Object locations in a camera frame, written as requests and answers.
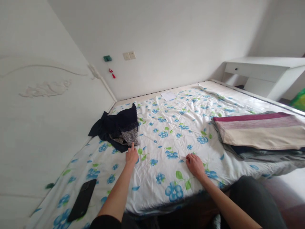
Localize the person's right hand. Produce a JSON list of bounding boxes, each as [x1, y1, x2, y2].
[[185, 153, 206, 178]]

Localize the person's left hand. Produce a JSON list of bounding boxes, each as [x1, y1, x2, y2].
[[125, 142, 139, 165]]

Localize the person's right fingers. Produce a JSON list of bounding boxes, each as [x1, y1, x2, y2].
[[185, 153, 200, 165]]

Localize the grey marled knit garment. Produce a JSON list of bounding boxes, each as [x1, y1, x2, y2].
[[109, 127, 139, 146]]

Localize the dark navy crumpled garment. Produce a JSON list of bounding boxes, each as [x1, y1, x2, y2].
[[88, 103, 140, 153]]

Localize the blue floral white bed sheet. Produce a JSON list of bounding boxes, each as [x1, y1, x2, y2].
[[25, 84, 305, 229]]

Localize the dark blue folded garment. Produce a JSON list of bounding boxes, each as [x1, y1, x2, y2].
[[229, 144, 268, 156]]

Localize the white sheet of paper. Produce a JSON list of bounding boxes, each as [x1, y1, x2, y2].
[[160, 91, 175, 101]]

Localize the purple cream striped folded garment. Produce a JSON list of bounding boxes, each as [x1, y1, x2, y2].
[[213, 112, 305, 151]]

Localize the black smartphone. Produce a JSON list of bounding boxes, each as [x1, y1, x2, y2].
[[68, 178, 97, 222]]

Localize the grey folded garment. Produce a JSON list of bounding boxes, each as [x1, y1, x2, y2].
[[210, 111, 305, 165]]

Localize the person's legs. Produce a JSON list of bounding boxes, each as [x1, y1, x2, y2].
[[215, 176, 288, 229]]

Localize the white mattress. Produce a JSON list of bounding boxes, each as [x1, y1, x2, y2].
[[108, 80, 305, 117]]

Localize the white carved headboard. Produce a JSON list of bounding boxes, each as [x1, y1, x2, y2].
[[0, 0, 117, 229]]

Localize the white desk with drawer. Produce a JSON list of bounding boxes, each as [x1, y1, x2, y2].
[[218, 56, 305, 101]]

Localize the green yellow bag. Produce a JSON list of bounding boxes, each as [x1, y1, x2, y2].
[[289, 87, 305, 111]]

